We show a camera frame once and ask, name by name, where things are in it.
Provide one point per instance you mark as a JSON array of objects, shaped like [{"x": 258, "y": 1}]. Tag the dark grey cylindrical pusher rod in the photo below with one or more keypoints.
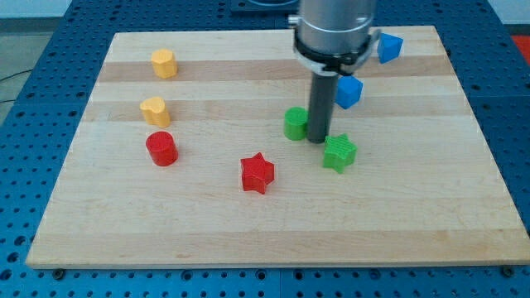
[{"x": 321, "y": 104}]

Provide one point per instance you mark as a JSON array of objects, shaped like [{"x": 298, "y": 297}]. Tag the blue triangular block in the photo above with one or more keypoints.
[{"x": 389, "y": 48}]

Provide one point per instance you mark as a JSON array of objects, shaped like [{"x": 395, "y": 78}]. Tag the green star block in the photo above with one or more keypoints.
[{"x": 339, "y": 153}]

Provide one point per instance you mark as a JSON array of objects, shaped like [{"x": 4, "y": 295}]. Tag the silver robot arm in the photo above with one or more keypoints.
[{"x": 332, "y": 38}]

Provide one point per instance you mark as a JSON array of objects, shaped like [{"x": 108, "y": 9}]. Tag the yellow heart block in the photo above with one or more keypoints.
[{"x": 155, "y": 112}]

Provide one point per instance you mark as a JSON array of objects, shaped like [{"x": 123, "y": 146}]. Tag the green cylinder block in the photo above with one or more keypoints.
[{"x": 295, "y": 123}]

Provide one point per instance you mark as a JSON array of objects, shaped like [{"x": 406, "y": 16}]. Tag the yellow hexagon block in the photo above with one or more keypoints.
[{"x": 164, "y": 63}]

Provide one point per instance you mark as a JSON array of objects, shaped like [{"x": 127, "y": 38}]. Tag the wooden board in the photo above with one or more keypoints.
[{"x": 424, "y": 189}]

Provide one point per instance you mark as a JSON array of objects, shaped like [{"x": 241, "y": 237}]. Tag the red cylinder block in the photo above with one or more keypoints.
[{"x": 162, "y": 148}]

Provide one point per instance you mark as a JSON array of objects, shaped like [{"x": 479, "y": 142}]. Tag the red star block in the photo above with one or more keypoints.
[{"x": 257, "y": 173}]

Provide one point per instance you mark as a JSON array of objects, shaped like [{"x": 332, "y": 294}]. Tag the blue cube block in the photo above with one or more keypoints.
[{"x": 349, "y": 91}]

